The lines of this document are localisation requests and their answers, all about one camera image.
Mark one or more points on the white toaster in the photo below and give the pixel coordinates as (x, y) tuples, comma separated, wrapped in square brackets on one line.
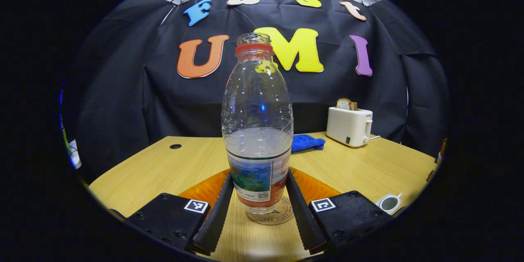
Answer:
[(348, 127)]

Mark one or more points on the toast slice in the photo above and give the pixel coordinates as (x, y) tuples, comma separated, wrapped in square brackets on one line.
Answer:
[(346, 104)]

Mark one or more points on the white floral teacup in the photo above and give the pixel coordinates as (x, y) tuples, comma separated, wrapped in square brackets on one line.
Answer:
[(389, 204)]

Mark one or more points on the blue towel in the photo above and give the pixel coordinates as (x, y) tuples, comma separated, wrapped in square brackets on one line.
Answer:
[(307, 142)]

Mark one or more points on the clear plastic water bottle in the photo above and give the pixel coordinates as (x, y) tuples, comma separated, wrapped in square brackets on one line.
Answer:
[(258, 131)]

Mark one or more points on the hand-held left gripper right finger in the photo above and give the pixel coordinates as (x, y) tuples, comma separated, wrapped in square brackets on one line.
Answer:
[(303, 221)]

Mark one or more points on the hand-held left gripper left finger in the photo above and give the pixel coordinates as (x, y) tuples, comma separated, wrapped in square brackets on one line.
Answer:
[(217, 221)]

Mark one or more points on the round wooden coaster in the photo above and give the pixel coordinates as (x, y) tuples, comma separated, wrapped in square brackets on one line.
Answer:
[(284, 213)]

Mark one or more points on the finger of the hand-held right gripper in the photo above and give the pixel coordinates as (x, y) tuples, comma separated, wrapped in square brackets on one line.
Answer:
[(441, 149)]

